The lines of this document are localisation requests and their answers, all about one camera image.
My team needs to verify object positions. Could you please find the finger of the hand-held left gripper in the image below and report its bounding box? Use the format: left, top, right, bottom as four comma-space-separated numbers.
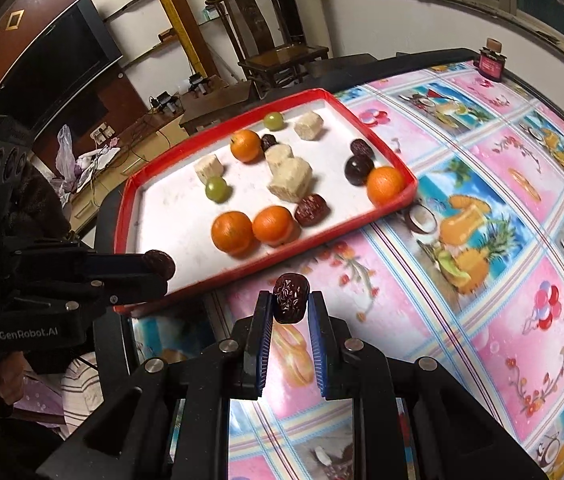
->
62, 276, 170, 311
69, 250, 163, 281

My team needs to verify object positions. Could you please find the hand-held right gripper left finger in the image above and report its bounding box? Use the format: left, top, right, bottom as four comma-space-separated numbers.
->
64, 290, 277, 480

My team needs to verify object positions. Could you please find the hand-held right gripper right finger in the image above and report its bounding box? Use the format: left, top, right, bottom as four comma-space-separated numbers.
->
308, 290, 547, 480

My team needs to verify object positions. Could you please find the red rimmed white tray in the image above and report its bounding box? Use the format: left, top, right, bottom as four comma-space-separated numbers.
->
113, 87, 419, 316

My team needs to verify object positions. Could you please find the orange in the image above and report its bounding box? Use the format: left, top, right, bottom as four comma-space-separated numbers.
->
229, 129, 263, 163
210, 210, 255, 255
252, 205, 295, 247
367, 165, 407, 207

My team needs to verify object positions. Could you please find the beige corn cob piece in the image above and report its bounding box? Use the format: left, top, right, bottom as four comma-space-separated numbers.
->
194, 155, 226, 184

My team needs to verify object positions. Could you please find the brown fuzzy garment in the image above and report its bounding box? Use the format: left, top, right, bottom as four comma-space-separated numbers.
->
12, 157, 73, 246

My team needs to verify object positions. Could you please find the striped garment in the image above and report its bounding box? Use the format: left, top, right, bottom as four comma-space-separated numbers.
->
59, 352, 105, 436

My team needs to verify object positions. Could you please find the wooden television stand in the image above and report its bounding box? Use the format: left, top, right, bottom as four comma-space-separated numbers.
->
69, 110, 187, 221

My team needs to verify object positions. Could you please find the clear plastic bag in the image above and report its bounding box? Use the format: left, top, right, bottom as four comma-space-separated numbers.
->
56, 125, 77, 196

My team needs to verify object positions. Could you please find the purple floral garment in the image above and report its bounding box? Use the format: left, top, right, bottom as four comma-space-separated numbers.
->
9, 370, 70, 428

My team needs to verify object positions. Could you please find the fruit print tablecloth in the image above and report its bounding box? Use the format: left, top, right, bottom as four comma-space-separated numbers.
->
129, 60, 564, 480

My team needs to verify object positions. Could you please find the black charger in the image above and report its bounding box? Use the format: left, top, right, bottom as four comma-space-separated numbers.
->
187, 74, 213, 95
154, 91, 183, 113

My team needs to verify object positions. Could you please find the wooden stool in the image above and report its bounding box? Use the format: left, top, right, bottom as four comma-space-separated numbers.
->
178, 82, 259, 135

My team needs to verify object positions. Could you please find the black flat television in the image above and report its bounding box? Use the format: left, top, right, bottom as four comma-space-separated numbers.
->
0, 0, 124, 131

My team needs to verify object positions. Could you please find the wooden armchair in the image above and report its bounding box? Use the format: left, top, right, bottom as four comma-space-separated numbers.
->
205, 0, 331, 98

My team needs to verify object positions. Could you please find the yellow metal pole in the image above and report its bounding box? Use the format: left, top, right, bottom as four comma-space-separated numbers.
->
143, 0, 217, 78

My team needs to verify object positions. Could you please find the glass shelf unit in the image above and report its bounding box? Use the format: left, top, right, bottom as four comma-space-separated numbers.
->
74, 0, 223, 68

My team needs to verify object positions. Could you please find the pink label jar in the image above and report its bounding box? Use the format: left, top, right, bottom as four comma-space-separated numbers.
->
476, 37, 508, 82

